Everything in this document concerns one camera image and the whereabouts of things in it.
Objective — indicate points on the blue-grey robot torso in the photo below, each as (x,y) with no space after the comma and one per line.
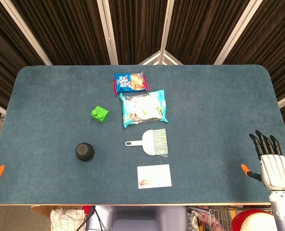
(137,216)

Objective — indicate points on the teal snack bag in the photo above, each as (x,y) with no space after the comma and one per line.
(143,108)

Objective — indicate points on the right robot hand orange thumb tip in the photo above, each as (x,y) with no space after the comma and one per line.
(274,170)

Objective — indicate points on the white checked bag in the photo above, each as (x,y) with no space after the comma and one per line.
(65,221)

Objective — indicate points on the red drum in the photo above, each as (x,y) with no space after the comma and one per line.
(243,221)

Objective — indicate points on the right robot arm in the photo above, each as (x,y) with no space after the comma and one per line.
(281,209)

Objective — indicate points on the green building block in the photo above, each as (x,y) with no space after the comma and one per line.
(100,115)

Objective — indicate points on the blue bread snack packet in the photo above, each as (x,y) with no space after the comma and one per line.
(130,83)

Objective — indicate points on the black round cup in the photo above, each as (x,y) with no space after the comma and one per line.
(84,150)

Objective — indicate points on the black round tray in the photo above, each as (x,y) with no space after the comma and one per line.
(85,160)

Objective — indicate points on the white postcard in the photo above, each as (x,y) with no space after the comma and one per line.
(154,175)

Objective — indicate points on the white frame foot brace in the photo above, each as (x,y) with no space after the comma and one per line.
(149,58)

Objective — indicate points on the blue felt table cover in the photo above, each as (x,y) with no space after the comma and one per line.
(204,120)

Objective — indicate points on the white hand brush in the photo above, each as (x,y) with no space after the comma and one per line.
(150,143)

